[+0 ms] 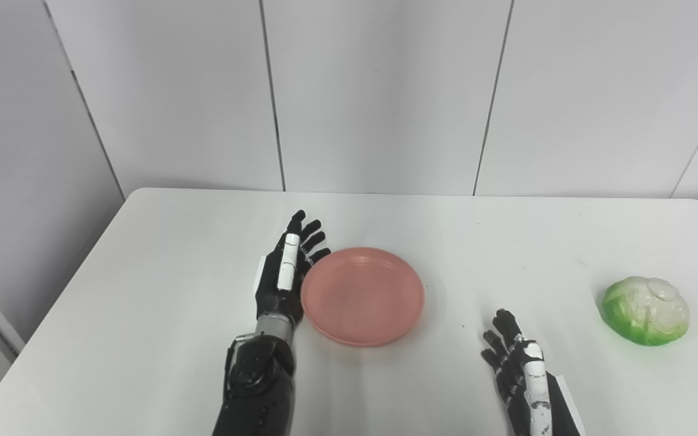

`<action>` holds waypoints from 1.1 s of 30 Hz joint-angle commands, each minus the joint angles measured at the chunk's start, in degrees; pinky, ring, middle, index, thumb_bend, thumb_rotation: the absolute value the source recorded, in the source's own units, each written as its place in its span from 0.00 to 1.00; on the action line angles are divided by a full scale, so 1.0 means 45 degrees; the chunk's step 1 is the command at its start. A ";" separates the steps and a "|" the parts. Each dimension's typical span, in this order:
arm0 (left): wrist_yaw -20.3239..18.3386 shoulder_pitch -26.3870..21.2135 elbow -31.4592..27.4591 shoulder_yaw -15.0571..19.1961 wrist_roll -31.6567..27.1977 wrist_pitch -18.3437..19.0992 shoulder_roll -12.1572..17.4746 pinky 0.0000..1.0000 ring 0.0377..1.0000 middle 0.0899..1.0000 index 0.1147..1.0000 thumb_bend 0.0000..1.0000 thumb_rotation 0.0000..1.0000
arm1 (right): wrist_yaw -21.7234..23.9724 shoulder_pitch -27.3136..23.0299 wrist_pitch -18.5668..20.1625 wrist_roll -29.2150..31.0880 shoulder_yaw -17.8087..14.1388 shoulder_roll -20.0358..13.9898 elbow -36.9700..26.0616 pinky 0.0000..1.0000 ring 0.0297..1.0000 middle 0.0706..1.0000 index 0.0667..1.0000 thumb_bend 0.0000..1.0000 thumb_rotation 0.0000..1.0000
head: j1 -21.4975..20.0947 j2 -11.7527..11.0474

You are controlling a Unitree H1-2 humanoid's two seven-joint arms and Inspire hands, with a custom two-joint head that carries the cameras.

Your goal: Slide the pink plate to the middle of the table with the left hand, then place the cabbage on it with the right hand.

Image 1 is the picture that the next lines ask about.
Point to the pink round plate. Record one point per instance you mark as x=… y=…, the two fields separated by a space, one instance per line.
x=361 y=297

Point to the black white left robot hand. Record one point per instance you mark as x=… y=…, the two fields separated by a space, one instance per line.
x=270 y=284

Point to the green white cabbage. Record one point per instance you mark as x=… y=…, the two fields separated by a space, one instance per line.
x=643 y=312

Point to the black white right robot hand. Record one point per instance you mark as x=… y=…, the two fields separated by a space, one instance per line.
x=515 y=381

